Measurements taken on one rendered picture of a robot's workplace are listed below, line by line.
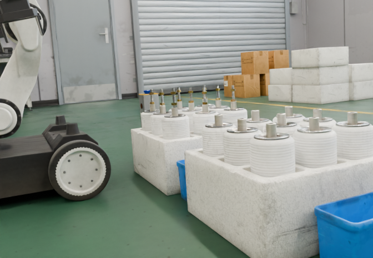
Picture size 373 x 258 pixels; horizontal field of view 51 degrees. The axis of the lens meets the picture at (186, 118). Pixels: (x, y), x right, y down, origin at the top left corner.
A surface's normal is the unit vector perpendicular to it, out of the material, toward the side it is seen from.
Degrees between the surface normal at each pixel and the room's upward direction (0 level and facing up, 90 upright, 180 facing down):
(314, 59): 90
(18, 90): 90
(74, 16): 90
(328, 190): 90
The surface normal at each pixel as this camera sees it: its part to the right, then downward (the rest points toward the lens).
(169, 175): 0.40, 0.08
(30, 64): 0.40, 0.50
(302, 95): -0.88, 0.11
